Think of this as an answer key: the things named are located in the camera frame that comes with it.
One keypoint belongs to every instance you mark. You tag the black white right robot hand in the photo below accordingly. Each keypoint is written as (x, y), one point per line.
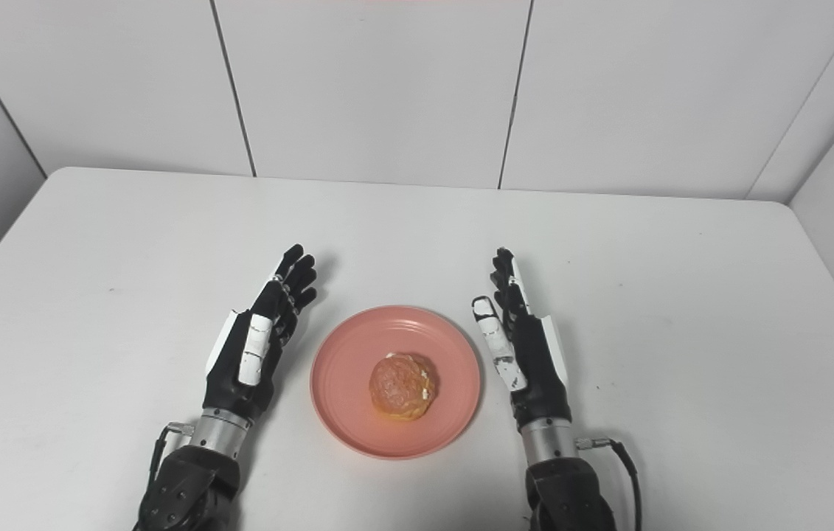
(534, 369)

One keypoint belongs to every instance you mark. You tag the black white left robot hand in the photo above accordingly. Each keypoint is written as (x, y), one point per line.
(240, 369)

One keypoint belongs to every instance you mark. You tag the pink round plate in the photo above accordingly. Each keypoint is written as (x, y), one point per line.
(346, 383)

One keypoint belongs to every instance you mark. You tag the cream puff pastry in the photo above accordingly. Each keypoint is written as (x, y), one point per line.
(403, 387)

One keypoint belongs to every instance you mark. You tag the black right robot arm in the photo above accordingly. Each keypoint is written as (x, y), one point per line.
(564, 487)

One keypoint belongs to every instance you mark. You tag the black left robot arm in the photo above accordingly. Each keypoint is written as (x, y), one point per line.
(192, 483)

